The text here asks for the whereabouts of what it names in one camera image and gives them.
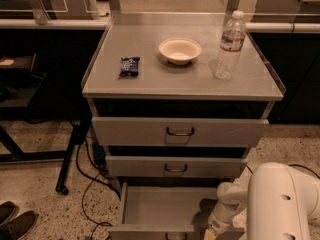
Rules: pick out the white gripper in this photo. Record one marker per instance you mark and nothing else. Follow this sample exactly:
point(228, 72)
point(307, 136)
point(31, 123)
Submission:
point(216, 225)

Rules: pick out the grey bottom drawer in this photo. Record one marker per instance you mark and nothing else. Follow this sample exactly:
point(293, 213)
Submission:
point(163, 213)

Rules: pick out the grey drawer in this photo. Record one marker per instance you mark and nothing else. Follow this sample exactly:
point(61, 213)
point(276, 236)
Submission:
point(186, 123)
point(163, 213)
point(184, 162)

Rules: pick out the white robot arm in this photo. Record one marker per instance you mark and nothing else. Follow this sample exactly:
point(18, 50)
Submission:
point(281, 204)

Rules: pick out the grey middle drawer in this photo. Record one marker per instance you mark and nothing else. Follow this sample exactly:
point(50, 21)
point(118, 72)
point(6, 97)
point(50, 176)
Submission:
point(184, 162)

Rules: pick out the grey metal drawer cabinet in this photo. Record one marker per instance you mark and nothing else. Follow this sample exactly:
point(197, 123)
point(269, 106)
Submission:
point(139, 35)

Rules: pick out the grey top drawer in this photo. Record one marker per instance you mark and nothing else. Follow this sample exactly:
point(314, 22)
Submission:
point(186, 123)

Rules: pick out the white paper bowl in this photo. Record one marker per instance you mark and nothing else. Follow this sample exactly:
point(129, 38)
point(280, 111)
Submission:
point(179, 51)

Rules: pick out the dark blue snack packet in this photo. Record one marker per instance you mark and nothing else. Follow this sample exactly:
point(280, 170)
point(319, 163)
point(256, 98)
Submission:
point(129, 67)

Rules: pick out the brown shoe lower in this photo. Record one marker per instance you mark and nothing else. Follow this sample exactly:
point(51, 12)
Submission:
point(19, 226)

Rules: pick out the brown shoe near edge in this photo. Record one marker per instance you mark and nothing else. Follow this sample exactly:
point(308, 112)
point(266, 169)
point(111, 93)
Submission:
point(7, 210)

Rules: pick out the clear plastic water bottle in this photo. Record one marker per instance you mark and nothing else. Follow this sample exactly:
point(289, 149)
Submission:
point(231, 43)

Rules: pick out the black table frame leg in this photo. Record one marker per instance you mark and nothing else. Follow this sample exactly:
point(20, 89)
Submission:
point(16, 154)

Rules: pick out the white horizontal rail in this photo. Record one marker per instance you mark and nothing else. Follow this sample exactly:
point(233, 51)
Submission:
point(296, 28)

